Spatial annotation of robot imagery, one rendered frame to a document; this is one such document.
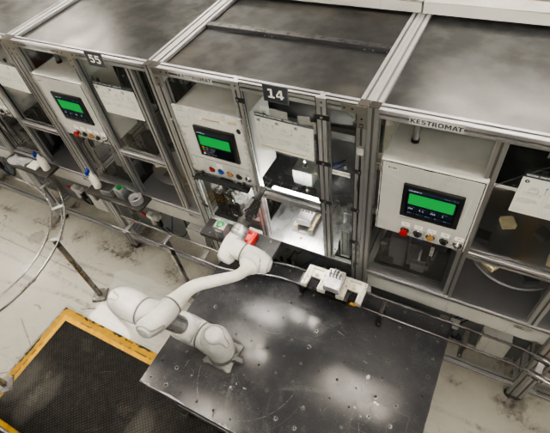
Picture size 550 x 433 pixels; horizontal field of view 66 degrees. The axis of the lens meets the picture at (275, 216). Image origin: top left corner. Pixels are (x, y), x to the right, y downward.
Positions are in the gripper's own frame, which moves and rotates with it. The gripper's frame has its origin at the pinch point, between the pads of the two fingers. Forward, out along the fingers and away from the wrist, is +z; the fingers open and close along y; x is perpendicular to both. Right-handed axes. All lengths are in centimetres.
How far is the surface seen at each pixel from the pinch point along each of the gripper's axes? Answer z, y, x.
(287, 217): 2, -56, 10
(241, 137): 17.0, 26.3, 8.6
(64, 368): -174, -66, 125
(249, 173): 6.4, 3.2, 10.0
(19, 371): -193, -55, 154
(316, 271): -22, -50, -28
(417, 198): 23, 9, -78
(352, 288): -21, -53, -51
